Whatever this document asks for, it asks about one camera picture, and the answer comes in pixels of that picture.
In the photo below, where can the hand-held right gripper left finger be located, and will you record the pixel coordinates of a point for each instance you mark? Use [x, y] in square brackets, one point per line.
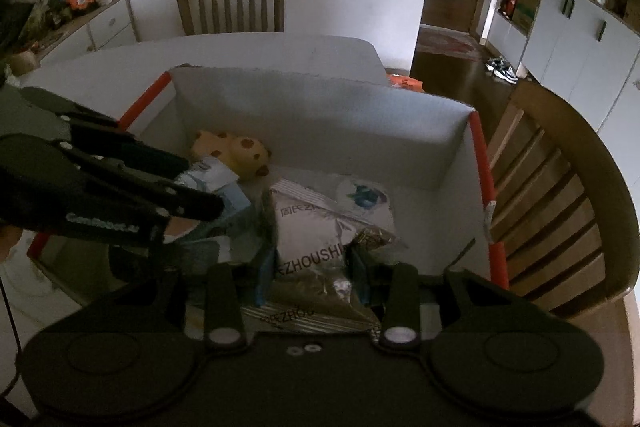
[263, 279]

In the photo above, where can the white blue packet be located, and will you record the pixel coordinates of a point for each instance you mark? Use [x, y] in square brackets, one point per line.
[225, 202]

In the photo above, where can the wooden curved-back chair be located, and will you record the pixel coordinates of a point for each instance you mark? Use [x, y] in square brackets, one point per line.
[575, 167]

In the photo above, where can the pair of sneakers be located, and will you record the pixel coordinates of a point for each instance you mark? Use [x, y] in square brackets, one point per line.
[502, 69]

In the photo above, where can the clear bun packet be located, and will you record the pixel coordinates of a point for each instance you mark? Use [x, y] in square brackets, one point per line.
[365, 202]

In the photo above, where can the yellow plush toy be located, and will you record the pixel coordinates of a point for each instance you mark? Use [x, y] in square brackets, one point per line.
[240, 152]

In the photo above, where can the white wall cupboard unit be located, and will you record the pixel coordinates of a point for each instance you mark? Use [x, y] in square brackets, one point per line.
[575, 37]

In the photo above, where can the orange packet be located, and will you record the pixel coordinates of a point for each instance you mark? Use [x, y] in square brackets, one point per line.
[405, 82]

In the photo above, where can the brown paper bag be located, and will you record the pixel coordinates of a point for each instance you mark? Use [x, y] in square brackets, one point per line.
[25, 63]

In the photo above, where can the low white cabinet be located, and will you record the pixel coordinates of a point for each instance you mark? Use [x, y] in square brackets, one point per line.
[110, 27]

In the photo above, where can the silver white snack packet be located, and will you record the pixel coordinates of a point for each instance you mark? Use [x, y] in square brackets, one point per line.
[305, 227]

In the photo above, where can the white cardboard box red edges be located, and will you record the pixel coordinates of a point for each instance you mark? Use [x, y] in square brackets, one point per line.
[320, 122]

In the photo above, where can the white desktop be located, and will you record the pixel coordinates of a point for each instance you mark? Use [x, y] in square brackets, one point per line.
[250, 52]

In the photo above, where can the patterned rug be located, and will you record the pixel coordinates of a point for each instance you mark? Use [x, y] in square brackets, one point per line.
[447, 42]

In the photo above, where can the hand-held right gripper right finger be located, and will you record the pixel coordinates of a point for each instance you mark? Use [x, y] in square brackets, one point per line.
[362, 279]

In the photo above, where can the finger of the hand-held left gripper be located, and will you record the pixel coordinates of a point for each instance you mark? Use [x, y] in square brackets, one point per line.
[150, 157]
[190, 204]

